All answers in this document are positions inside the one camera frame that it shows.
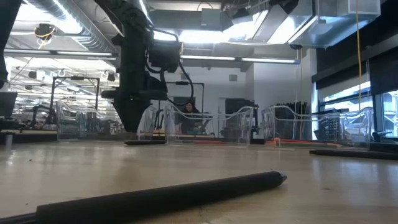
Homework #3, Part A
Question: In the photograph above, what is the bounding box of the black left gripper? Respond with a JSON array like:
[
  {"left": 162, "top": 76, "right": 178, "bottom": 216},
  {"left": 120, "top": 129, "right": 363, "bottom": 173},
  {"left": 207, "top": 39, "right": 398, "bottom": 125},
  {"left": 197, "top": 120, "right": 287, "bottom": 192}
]
[{"left": 101, "top": 30, "right": 169, "bottom": 133}]

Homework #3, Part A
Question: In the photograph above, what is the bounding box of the short black crayon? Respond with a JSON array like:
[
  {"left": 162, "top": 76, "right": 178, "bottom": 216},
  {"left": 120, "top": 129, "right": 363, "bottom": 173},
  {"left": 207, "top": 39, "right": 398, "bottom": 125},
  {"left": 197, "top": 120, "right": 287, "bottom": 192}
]
[{"left": 123, "top": 139, "right": 168, "bottom": 146}]

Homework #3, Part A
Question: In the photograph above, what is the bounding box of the clear plastic bin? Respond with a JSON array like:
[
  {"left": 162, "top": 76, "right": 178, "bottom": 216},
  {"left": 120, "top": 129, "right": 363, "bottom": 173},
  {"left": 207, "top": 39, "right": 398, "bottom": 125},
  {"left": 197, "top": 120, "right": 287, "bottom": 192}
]
[
  {"left": 164, "top": 104, "right": 255, "bottom": 146},
  {"left": 55, "top": 100, "right": 158, "bottom": 143},
  {"left": 261, "top": 105, "right": 374, "bottom": 149}
]

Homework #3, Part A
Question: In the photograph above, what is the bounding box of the person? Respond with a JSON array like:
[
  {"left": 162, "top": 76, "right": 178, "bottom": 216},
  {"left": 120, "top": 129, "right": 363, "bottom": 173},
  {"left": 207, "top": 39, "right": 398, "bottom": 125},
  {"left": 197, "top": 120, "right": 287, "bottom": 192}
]
[{"left": 181, "top": 101, "right": 205, "bottom": 135}]

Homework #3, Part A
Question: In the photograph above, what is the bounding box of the thick black pen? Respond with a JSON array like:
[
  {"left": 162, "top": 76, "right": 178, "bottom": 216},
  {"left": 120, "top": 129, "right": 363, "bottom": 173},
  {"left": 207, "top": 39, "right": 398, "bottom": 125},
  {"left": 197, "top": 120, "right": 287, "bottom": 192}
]
[{"left": 0, "top": 170, "right": 289, "bottom": 224}]

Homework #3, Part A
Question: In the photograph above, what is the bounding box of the long ceiling light bar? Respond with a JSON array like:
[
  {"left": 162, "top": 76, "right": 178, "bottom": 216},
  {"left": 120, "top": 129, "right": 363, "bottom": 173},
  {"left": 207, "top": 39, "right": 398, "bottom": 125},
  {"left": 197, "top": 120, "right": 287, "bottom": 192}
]
[{"left": 2, "top": 48, "right": 302, "bottom": 65}]

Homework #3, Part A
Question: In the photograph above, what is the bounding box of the black monitor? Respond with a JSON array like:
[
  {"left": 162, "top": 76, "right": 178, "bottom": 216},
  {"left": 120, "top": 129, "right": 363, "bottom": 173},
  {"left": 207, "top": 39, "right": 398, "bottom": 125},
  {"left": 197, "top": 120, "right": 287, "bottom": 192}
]
[{"left": 0, "top": 91, "right": 19, "bottom": 119}]

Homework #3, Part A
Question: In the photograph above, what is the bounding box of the long black pen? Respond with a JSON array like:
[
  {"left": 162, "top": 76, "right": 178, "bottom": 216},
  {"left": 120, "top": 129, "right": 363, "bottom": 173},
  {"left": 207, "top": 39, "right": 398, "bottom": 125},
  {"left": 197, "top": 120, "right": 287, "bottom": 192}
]
[{"left": 309, "top": 149, "right": 398, "bottom": 161}]

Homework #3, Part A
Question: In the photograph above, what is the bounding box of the black gantry frame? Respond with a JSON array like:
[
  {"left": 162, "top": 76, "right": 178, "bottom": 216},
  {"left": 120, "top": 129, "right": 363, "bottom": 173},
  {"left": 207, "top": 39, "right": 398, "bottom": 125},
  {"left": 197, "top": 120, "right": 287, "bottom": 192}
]
[
  {"left": 157, "top": 81, "right": 205, "bottom": 128},
  {"left": 49, "top": 75, "right": 101, "bottom": 125}
]

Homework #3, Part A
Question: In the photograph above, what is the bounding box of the black ceiling cable reel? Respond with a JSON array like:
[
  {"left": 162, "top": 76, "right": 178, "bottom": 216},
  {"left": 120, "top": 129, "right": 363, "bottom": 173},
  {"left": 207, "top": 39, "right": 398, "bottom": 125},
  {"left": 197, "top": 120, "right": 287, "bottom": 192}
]
[{"left": 33, "top": 22, "right": 57, "bottom": 43}]

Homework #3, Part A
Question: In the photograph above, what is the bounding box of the yellow hanging cord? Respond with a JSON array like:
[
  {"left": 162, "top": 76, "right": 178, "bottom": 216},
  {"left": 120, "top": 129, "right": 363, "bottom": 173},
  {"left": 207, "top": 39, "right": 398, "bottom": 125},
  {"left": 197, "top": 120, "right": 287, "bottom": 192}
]
[{"left": 355, "top": 0, "right": 364, "bottom": 100}]

